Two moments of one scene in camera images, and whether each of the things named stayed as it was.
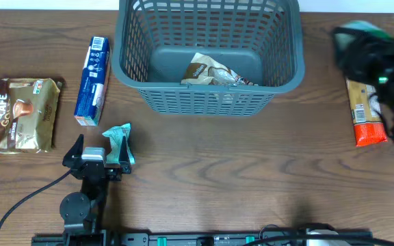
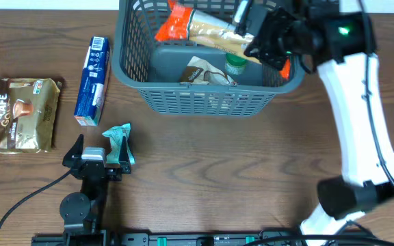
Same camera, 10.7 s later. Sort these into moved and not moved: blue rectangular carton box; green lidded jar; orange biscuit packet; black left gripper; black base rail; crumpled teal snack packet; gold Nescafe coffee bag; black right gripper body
Moved: black right gripper body; orange biscuit packet; green lidded jar
Not moved: black left gripper; gold Nescafe coffee bag; crumpled teal snack packet; black base rail; blue rectangular carton box
